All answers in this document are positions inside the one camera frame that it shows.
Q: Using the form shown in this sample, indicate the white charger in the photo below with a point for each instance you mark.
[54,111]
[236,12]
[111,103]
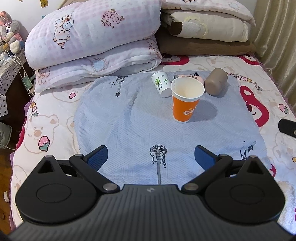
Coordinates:
[5,56]

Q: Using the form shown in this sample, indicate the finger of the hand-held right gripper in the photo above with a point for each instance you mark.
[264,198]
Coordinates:
[288,127]

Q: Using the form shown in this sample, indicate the pink cup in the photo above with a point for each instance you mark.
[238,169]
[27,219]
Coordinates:
[196,77]

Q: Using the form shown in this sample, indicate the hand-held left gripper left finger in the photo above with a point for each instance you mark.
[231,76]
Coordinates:
[98,158]

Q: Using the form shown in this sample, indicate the cream and brown blanket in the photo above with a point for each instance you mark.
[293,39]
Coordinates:
[219,29]

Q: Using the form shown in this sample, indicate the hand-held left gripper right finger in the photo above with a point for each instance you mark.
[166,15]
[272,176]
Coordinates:
[204,157]

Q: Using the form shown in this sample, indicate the orange paper cup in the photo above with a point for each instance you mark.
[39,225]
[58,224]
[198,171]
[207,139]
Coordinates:
[185,107]

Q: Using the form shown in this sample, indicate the yellow wall sticker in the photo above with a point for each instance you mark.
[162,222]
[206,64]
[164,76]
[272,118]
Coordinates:
[43,2]

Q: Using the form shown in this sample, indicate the beige curtain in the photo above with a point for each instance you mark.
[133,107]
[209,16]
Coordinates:
[275,34]

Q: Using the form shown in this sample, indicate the brown pillow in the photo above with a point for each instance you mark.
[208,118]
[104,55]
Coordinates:
[203,47]

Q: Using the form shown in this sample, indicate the folded pink checked quilt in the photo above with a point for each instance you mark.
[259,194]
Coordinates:
[92,34]

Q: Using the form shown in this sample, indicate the green face mask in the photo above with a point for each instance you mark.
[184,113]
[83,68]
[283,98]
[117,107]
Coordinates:
[27,82]

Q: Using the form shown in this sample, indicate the patterned nightstand cover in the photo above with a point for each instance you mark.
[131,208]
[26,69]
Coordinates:
[9,74]

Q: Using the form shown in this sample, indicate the brown cup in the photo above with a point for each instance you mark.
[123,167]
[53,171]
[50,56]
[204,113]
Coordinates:
[215,81]

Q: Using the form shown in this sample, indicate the grey rabbit plush toy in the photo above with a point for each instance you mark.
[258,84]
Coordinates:
[10,30]

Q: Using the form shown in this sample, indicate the bear-print bed sheet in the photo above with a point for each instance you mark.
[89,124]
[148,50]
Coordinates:
[46,125]

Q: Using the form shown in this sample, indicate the blue guitar-print cloth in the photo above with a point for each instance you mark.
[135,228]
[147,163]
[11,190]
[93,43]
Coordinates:
[129,125]

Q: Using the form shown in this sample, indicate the white cup with green print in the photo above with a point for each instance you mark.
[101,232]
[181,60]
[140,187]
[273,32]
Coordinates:
[161,83]

